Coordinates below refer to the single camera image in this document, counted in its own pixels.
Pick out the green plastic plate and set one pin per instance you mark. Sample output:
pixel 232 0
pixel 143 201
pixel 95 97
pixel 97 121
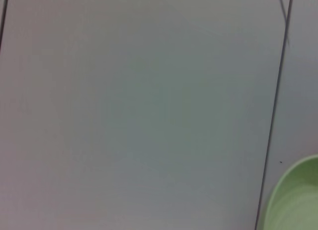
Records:
pixel 298 197

